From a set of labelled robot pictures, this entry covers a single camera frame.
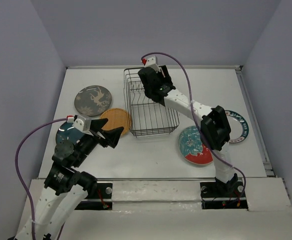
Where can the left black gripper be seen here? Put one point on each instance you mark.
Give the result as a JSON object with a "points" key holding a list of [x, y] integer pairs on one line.
{"points": [[113, 137]]}

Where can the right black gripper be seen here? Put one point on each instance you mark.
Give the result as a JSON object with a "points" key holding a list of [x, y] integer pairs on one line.
{"points": [[167, 79]]}

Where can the orange woven plate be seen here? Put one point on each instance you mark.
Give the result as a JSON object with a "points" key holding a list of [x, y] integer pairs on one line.
{"points": [[117, 117]]}

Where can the grey deer pattern plate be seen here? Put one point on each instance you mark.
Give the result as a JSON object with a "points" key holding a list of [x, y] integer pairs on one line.
{"points": [[93, 100]]}

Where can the teal blue plate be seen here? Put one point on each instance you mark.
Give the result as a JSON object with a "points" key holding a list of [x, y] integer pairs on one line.
{"points": [[68, 132]]}

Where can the red and teal plate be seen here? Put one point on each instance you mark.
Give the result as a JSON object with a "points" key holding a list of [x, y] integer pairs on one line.
{"points": [[192, 148]]}

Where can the white plate green rim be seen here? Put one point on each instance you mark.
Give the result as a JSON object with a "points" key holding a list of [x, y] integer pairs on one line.
{"points": [[239, 127]]}

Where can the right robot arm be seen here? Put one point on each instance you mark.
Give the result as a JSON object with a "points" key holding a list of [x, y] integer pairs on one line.
{"points": [[211, 122]]}

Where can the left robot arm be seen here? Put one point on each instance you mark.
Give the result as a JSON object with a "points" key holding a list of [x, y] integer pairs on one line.
{"points": [[64, 187]]}

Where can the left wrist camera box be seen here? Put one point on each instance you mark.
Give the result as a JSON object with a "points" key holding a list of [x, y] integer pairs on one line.
{"points": [[82, 123]]}

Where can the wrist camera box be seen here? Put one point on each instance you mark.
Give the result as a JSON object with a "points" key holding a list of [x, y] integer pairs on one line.
{"points": [[151, 62], [82, 123]]}

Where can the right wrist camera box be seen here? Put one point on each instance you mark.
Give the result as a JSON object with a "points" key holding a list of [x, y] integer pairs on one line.
{"points": [[151, 62]]}

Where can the black wire dish rack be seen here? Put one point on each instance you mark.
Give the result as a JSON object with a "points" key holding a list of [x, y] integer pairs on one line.
{"points": [[147, 118]]}

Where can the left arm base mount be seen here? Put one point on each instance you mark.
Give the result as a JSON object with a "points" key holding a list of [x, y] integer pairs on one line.
{"points": [[100, 200]]}

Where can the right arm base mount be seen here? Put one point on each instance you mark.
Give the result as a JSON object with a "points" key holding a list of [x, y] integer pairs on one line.
{"points": [[212, 199]]}

